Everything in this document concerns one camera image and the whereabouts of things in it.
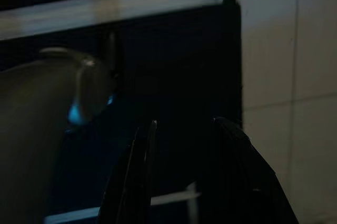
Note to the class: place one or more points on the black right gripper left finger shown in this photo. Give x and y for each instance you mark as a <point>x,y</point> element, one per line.
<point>131,182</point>

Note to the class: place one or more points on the black rug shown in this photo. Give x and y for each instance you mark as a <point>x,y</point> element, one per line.
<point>184,76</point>

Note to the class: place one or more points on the long white tape strip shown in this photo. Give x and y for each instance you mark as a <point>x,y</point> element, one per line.
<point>118,5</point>

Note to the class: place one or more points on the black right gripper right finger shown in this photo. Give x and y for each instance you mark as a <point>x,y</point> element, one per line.
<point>237,182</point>

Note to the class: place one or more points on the short white tape strip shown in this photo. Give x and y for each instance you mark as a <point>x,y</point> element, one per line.
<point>171,198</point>

